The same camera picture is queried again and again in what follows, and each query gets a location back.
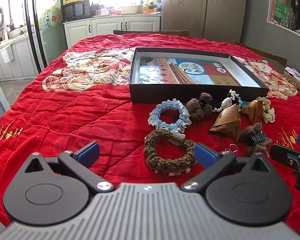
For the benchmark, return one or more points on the white hanging bin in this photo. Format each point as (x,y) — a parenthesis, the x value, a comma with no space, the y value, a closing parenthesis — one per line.
(7,54)

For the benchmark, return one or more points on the brown fuzzy hair claw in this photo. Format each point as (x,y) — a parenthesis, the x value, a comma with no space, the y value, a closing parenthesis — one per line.
(250,132)
(195,110)

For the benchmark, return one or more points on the brown wooden chair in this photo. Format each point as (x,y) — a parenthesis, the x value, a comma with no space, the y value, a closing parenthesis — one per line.
(265,53)

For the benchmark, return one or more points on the brown knitted scrunchie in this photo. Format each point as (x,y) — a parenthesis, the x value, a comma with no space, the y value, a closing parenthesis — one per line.
(155,152)

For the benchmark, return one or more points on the white kitchen counter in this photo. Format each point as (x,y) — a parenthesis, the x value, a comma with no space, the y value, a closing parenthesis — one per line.
(15,57)

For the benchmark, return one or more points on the printed picture sheet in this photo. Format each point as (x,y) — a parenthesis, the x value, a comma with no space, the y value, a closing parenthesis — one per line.
(180,72)

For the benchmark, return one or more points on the cream plastic basin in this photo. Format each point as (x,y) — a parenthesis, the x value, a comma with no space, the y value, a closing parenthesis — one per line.
(131,9)

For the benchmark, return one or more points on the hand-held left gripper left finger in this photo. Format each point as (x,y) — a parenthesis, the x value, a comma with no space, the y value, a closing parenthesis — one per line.
(88,152)

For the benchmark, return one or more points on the brown pyramid snack packet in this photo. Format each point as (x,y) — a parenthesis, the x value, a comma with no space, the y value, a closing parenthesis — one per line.
(227,122)
(253,112)

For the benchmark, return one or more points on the beige knitted scrunchie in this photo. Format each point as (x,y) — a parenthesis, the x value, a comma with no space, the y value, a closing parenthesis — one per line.
(268,112)

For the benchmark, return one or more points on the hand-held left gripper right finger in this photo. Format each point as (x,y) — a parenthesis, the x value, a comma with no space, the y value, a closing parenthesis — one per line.
(203,153)

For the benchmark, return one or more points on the white mug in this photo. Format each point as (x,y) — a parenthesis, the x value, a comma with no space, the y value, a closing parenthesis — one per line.
(101,11)

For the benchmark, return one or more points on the teal binder clip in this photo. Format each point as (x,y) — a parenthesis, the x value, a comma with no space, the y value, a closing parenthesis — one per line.
(243,103)

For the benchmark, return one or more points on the cartoon fridge magnet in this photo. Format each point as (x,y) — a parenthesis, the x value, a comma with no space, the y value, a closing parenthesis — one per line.
(181,1)

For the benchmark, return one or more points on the shallow black cardboard box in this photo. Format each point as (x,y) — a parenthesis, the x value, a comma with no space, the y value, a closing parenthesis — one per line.
(190,93)

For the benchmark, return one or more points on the red printed quilt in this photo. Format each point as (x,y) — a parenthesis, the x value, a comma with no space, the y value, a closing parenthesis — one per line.
(77,110)

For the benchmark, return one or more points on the white kitchen cabinet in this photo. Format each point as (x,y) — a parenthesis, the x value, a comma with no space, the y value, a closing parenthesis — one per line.
(107,26)

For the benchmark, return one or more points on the green paper bag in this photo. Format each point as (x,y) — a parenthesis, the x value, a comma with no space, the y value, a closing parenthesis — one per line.
(282,10)

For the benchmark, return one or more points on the pink crumpled paper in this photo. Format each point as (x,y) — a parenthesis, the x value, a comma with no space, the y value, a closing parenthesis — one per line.
(292,71)

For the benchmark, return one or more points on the grey double-door fridge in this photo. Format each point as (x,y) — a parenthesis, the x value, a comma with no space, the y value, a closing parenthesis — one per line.
(205,10)

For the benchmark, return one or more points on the black microwave oven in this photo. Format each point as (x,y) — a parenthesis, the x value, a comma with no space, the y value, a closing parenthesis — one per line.
(75,11)

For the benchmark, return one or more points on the dark wooden chair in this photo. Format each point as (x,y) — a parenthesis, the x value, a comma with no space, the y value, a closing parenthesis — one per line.
(150,33)

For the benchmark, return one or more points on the black and white scrunchie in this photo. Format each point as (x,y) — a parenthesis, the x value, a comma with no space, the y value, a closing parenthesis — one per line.
(226,103)

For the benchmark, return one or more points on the light blue knitted scrunchie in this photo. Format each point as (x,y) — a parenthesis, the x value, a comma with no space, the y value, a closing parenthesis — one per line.
(156,116)

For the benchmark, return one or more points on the dark blue binder clip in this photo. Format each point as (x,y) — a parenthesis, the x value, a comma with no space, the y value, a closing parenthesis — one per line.
(231,148)

